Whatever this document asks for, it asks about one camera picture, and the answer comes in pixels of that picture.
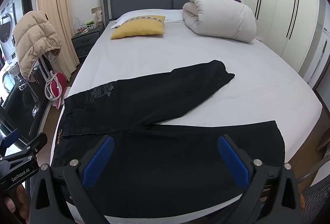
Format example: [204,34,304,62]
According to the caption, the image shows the yellow pillow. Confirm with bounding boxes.
[111,15,166,39]

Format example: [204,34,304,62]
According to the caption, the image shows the red and white bag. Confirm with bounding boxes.
[44,70,67,110]

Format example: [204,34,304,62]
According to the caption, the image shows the white rolled duvet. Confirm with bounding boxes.
[182,0,257,43]

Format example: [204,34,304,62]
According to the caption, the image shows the white wardrobe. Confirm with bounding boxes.
[245,0,329,88]

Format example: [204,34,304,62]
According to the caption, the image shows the black mesh chair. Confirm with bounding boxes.
[296,156,330,224]

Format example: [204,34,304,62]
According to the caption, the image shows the beige puffer jacket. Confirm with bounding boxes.
[13,10,61,80]

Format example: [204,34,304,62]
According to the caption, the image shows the dark grey nightstand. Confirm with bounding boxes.
[71,26,105,58]

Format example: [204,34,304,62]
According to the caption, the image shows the black denim pants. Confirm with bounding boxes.
[52,60,285,218]

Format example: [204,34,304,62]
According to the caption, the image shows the bed with white sheet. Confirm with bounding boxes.
[64,22,322,223]

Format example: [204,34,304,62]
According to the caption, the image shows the person's left hand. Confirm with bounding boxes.
[3,184,30,223]

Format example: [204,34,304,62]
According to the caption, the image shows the beige curtain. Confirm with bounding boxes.
[38,0,79,80]

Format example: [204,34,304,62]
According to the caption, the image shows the white pillow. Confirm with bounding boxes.
[111,9,184,29]

